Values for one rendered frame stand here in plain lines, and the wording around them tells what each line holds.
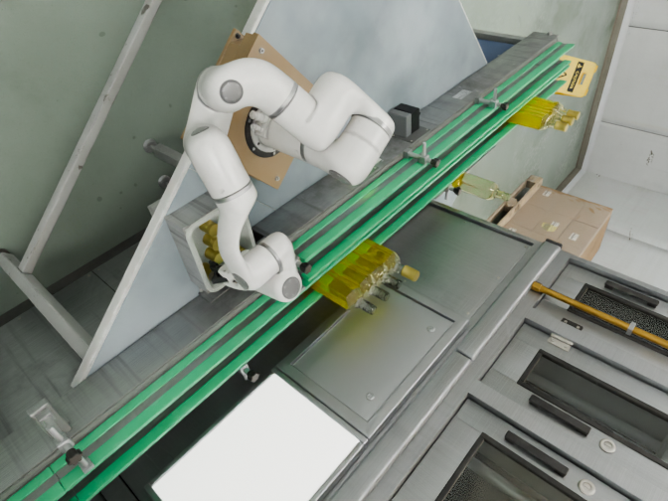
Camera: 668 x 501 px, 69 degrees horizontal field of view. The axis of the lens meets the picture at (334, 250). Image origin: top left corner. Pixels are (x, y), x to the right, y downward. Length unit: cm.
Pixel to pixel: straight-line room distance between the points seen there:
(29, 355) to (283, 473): 94
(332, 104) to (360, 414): 76
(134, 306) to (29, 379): 54
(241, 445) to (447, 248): 95
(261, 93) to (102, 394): 79
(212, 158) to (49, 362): 103
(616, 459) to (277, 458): 80
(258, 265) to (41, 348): 99
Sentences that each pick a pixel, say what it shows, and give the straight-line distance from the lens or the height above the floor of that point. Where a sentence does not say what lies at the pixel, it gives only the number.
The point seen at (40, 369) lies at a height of 39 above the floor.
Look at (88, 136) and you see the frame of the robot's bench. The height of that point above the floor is 20.
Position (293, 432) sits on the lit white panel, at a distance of 130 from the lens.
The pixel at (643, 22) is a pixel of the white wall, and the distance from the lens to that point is 701.
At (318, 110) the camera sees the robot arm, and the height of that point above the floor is 108.
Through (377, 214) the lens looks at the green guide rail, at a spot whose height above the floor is 94.
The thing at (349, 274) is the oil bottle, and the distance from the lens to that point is 140.
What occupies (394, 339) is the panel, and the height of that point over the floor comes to 119.
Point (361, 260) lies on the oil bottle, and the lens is 143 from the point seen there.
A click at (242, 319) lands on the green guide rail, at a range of 132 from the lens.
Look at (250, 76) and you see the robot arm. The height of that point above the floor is 103.
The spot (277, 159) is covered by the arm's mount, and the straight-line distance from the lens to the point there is 128.
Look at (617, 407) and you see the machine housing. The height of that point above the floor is 174.
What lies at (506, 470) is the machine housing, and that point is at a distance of 132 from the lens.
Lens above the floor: 172
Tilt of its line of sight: 33 degrees down
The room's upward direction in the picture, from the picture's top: 118 degrees clockwise
